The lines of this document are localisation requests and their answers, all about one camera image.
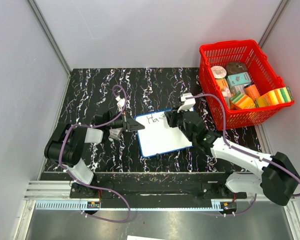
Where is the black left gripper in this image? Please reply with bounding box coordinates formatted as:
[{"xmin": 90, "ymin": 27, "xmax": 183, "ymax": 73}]
[{"xmin": 106, "ymin": 110, "xmax": 145, "ymax": 133}]

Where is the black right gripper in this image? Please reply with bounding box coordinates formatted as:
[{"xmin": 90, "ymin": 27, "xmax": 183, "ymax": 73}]
[{"xmin": 164, "ymin": 104, "xmax": 195, "ymax": 142}]

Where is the blue framed whiteboard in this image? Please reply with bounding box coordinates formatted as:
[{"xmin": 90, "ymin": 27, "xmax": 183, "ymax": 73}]
[{"xmin": 135, "ymin": 108, "xmax": 193, "ymax": 158}]

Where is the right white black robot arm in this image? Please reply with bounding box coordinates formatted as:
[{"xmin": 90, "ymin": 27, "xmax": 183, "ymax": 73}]
[{"xmin": 164, "ymin": 109, "xmax": 300, "ymax": 206}]

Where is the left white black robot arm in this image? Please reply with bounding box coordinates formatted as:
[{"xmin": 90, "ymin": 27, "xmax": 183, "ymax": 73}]
[{"xmin": 44, "ymin": 110, "xmax": 145, "ymax": 198}]

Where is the orange pink package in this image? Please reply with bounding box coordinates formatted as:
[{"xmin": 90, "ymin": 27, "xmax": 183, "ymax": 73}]
[{"xmin": 215, "ymin": 78, "xmax": 230, "ymax": 92}]

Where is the white tape roll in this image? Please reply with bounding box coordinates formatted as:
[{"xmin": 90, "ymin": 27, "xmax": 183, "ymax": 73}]
[{"xmin": 210, "ymin": 65, "xmax": 227, "ymax": 79}]

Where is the white grey box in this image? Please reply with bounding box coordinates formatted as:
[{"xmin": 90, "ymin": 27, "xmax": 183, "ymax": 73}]
[{"xmin": 230, "ymin": 84, "xmax": 248, "ymax": 95}]

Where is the green yellow sponge box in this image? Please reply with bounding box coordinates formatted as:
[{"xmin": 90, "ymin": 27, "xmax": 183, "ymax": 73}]
[{"xmin": 230, "ymin": 91, "xmax": 256, "ymax": 110}]

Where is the brown round item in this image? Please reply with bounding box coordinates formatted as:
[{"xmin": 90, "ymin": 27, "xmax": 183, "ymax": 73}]
[{"xmin": 225, "ymin": 61, "xmax": 248, "ymax": 75}]

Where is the teal box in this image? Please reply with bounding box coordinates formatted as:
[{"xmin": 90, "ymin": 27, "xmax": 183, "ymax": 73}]
[{"xmin": 226, "ymin": 72, "xmax": 251, "ymax": 87}]

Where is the orange cylinder package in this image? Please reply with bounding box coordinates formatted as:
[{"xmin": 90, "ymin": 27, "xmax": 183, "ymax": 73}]
[{"xmin": 244, "ymin": 83, "xmax": 261, "ymax": 101}]

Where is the red plastic basket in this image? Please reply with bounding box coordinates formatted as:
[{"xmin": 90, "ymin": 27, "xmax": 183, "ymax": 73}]
[{"xmin": 199, "ymin": 40, "xmax": 295, "ymax": 130}]

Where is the white paper sheet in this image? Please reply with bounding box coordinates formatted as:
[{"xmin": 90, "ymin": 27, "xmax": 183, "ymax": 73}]
[{"xmin": 127, "ymin": 235, "xmax": 162, "ymax": 240}]

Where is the yellow orange sponge pack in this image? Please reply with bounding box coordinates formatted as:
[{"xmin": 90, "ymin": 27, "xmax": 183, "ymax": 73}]
[{"xmin": 254, "ymin": 86, "xmax": 294, "ymax": 108}]

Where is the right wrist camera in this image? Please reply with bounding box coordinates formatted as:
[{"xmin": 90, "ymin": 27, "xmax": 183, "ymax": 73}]
[{"xmin": 177, "ymin": 92, "xmax": 196, "ymax": 113}]

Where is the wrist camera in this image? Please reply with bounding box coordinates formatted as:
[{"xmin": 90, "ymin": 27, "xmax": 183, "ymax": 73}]
[
  {"xmin": 177, "ymin": 92, "xmax": 196, "ymax": 113},
  {"xmin": 115, "ymin": 96, "xmax": 126, "ymax": 111}
]

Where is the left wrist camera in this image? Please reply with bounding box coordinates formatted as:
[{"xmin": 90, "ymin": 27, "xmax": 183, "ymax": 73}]
[{"xmin": 115, "ymin": 96, "xmax": 126, "ymax": 111}]

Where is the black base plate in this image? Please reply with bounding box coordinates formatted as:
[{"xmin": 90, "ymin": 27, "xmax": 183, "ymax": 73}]
[{"xmin": 69, "ymin": 171, "xmax": 248, "ymax": 201}]

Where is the aluminium rail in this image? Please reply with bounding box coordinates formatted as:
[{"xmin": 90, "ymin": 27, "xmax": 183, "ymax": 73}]
[{"xmin": 24, "ymin": 180, "xmax": 71, "ymax": 200}]

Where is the white slotted cable duct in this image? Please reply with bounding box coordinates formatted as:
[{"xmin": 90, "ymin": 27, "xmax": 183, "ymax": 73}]
[{"xmin": 35, "ymin": 199, "xmax": 224, "ymax": 213}]

